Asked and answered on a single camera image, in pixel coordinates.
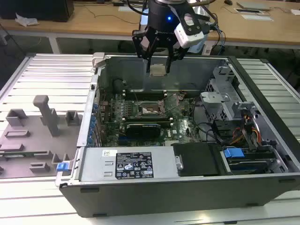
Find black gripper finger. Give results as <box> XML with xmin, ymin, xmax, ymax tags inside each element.
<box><xmin>165</xmin><ymin>45</ymin><xmax>186</xmax><ymax>74</ymax></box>
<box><xmin>132</xmin><ymin>30</ymin><xmax>154</xmax><ymax>72</ymax></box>

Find silver CPU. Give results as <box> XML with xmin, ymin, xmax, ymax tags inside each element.
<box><xmin>149</xmin><ymin>63</ymin><xmax>168</xmax><ymax>77</ymax></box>

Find metal socket cover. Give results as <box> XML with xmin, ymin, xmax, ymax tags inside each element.
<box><xmin>158</xmin><ymin>93</ymin><xmax>180</xmax><ymax>111</ymax></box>

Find black RAM slot bank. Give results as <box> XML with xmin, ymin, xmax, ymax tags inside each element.
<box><xmin>122</xmin><ymin>90</ymin><xmax>167</xmax><ymax>100</ymax></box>
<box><xmin>123</xmin><ymin>116</ymin><xmax>174</xmax><ymax>127</ymax></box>

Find silver CPU socket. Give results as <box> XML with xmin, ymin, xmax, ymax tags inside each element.
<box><xmin>138</xmin><ymin>100</ymin><xmax>168</xmax><ymax>117</ymax></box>

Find white paper sheet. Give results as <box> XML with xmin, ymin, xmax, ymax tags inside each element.
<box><xmin>241</xmin><ymin>14</ymin><xmax>274</xmax><ymax>22</ymax></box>
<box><xmin>118</xmin><ymin>5</ymin><xmax>143</xmax><ymax>13</ymax></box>

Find green RAM stick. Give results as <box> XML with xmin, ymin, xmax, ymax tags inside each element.
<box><xmin>123</xmin><ymin>116</ymin><xmax>173</xmax><ymax>122</ymax></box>
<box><xmin>0</xmin><ymin>151</ymin><xmax>47</xmax><ymax>157</ymax></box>

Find silver drive cage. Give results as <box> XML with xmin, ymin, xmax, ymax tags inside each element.
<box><xmin>200</xmin><ymin>65</ymin><xmax>256</xmax><ymax>123</ymax></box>

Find green motherboard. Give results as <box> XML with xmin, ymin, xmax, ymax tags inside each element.
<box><xmin>97</xmin><ymin>92</ymin><xmax>202</xmax><ymax>147</ymax></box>

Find black graphics card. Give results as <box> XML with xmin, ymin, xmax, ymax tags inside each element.
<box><xmin>126</xmin><ymin>123</ymin><xmax>162</xmax><ymax>141</ymax></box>

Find wooden desk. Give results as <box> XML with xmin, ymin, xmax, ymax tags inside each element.
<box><xmin>0</xmin><ymin>0</ymin><xmax>300</xmax><ymax>51</ymax></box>

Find grey laptop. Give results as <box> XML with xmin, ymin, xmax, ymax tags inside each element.
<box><xmin>236</xmin><ymin>0</ymin><xmax>273</xmax><ymax>11</ymax></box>

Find black plastic air shroud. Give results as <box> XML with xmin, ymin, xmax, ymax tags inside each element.
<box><xmin>172</xmin><ymin>142</ymin><xmax>224</xmax><ymax>178</ymax></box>

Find grey power supply unit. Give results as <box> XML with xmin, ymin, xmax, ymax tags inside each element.
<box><xmin>78</xmin><ymin>146</ymin><xmax>184</xmax><ymax>181</ymax></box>

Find blue disk carrier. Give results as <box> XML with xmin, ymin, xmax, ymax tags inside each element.
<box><xmin>223</xmin><ymin>147</ymin><xmax>245</xmax><ymax>163</ymax></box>

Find black computer box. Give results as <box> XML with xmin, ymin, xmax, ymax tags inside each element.
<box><xmin>0</xmin><ymin>0</ymin><xmax>75</xmax><ymax>23</ymax></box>

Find white crumpled paper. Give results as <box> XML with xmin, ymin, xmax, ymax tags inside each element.
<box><xmin>15</xmin><ymin>12</ymin><xmax>39</xmax><ymax>27</ymax></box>

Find blue case latch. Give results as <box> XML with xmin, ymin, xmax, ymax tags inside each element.
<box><xmin>56</xmin><ymin>162</ymin><xmax>72</xmax><ymax>173</ymax></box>

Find black hard disk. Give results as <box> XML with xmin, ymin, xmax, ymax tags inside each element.
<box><xmin>226</xmin><ymin>153</ymin><xmax>280</xmax><ymax>176</ymax></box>

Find black PC case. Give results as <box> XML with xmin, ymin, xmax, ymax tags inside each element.
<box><xmin>55</xmin><ymin>52</ymin><xmax>300</xmax><ymax>218</ymax></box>

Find grey parts rack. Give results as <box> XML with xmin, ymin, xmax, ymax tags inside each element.
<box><xmin>0</xmin><ymin>95</ymin><xmax>82</xmax><ymax>179</ymax></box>

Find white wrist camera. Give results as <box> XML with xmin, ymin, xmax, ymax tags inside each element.
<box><xmin>173</xmin><ymin>13</ymin><xmax>205</xmax><ymax>49</ymax></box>

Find grey corner bracket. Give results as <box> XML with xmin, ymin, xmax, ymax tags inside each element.
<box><xmin>91</xmin><ymin>52</ymin><xmax>111</xmax><ymax>69</ymax></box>

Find black camera cable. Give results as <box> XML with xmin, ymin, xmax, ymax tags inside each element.
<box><xmin>204</xmin><ymin>13</ymin><xmax>227</xmax><ymax>51</ymax></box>

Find orange yellow power wires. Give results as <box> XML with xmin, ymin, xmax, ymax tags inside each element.
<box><xmin>231</xmin><ymin>112</ymin><xmax>263</xmax><ymax>146</ymax></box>

